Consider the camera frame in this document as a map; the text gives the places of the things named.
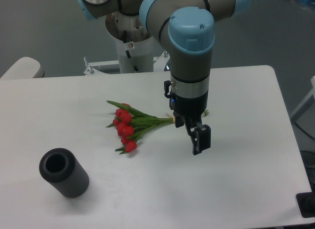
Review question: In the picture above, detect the red tulip bouquet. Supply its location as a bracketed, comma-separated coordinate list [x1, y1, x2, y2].
[106, 100, 210, 156]

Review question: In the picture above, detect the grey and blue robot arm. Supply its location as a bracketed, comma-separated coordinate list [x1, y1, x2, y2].
[78, 0, 252, 155]

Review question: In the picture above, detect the white metal base frame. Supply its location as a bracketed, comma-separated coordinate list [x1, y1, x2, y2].
[83, 50, 170, 76]

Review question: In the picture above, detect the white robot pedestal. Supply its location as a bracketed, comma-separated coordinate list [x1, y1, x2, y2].
[105, 11, 156, 73]

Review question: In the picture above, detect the black cable grommet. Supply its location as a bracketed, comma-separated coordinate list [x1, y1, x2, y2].
[296, 192, 315, 218]

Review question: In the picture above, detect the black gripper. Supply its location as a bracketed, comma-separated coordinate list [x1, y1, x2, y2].
[170, 91, 211, 155]

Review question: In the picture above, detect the white chair armrest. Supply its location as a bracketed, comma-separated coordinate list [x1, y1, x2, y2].
[0, 57, 45, 80]

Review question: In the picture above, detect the white side furniture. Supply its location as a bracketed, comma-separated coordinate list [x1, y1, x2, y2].
[289, 76, 315, 123]

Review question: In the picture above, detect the black ribbed cylindrical vase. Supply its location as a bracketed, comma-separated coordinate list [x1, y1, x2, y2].
[39, 148, 90, 198]

